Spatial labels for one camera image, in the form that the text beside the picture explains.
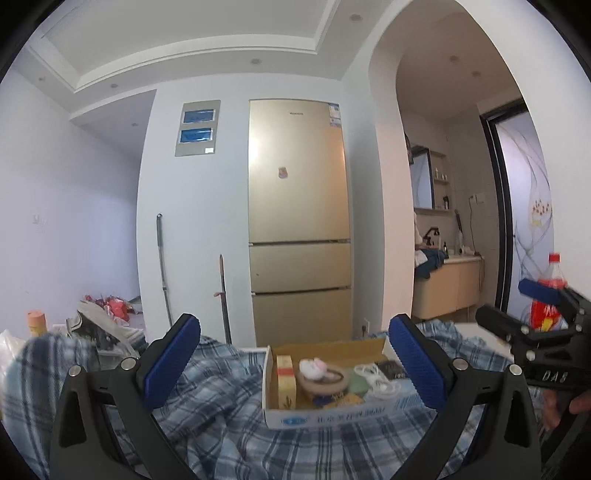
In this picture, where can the pink fridge magnet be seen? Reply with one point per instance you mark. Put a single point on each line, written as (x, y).
(282, 172)

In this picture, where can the white plastic bag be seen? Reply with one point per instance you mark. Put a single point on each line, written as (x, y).
(11, 346)

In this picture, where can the bathroom mirror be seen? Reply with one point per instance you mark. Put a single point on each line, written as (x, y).
(422, 177)

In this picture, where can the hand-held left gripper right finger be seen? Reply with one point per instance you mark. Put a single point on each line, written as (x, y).
(413, 364)

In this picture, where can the brown round hair band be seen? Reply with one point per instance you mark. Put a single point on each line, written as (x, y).
(330, 383)

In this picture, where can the bathroom wall socket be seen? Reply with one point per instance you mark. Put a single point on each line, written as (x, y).
(475, 198)

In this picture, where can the black framed glass door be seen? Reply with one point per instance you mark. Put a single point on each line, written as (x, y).
(526, 203)

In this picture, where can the blue and yellow small box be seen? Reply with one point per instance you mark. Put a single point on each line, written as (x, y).
(344, 400)

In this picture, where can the gold refrigerator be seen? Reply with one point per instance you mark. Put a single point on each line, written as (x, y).
(300, 221)

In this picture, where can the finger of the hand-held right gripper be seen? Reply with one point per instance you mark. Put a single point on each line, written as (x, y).
(501, 323)
(545, 293)

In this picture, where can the white pink plush toy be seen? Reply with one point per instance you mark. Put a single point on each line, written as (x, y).
(313, 369)

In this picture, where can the blue clothing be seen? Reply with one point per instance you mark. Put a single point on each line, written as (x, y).
(431, 263)

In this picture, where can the green packet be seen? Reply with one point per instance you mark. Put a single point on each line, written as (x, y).
(358, 386)

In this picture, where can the fridge label sticker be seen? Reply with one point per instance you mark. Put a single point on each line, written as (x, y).
(335, 115)

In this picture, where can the grey wall electrical panel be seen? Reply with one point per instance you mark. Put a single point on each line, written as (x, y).
(197, 128)

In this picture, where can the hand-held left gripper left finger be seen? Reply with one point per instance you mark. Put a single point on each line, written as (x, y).
(171, 364)

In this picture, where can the black faucet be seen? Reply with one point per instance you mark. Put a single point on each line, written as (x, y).
(431, 235)

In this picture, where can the cardboard box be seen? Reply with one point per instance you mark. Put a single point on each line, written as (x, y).
(323, 413)

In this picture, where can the wooden vanity cabinet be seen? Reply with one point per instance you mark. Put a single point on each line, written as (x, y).
(450, 288)

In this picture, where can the person's right hand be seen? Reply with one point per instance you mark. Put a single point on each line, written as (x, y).
(579, 408)

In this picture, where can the pile of bagged groceries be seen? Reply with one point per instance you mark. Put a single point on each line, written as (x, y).
(115, 305)

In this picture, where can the orange capped container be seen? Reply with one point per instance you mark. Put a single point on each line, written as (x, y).
(37, 323)

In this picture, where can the black pouch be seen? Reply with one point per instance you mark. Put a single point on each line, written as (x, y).
(390, 369)

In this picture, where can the red and yellow small box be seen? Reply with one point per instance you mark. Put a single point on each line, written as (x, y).
(286, 383)

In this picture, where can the red soda bottle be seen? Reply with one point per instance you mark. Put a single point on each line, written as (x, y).
(549, 314)

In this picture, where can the blue plaid blanket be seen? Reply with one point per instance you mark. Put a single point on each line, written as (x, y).
(221, 415)

